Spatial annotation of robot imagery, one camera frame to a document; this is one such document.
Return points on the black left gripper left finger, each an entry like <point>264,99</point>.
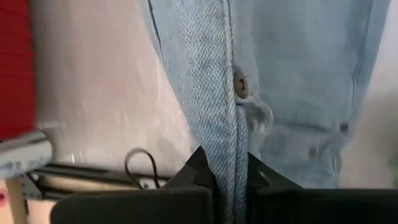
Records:
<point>199,174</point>

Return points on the light blue garment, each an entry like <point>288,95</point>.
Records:
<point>280,77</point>

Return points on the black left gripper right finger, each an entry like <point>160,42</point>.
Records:
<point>261,177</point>

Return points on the black aluminium table frame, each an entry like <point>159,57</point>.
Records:
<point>93,174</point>

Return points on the red plastic bin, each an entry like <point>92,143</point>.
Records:
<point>15,62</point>

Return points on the clear spray bottle grey trigger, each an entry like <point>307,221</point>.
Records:
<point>21,155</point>

